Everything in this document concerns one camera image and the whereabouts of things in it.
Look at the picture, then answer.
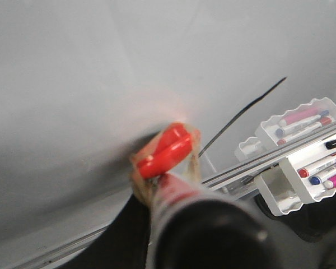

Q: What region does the large whiteboard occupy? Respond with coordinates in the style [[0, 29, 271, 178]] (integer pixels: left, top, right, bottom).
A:
[[0, 1, 336, 268]]

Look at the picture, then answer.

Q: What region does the blue capped white marker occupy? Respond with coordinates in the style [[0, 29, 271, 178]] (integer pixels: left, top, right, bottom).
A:
[[310, 166, 336, 185]]

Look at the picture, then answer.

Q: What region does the red round magnet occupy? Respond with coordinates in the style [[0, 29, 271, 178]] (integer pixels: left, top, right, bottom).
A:
[[137, 122, 193, 179]]

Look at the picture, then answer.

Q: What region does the white whiteboard marker black tip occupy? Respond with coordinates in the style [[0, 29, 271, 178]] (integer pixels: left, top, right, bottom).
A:
[[146, 173, 281, 268]]

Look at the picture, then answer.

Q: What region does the red capped white marker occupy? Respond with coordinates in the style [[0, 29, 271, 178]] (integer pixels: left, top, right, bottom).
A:
[[298, 153, 336, 178]]

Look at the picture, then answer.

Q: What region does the white plastic marker tray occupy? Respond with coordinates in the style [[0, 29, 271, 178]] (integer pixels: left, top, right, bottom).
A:
[[254, 138, 336, 216]]

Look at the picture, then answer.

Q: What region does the black marker cap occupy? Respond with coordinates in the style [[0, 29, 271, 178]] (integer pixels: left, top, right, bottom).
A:
[[325, 139, 336, 150]]

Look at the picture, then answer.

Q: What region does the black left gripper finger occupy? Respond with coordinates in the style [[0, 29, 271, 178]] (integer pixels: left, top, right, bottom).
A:
[[59, 195, 150, 269]]

